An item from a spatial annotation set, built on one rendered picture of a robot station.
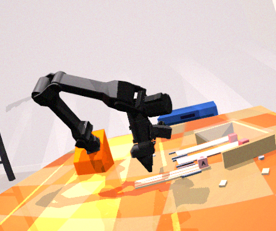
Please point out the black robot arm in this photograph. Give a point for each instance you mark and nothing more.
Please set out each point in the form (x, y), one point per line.
(115, 94)

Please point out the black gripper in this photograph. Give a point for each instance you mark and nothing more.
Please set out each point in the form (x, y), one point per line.
(144, 149)

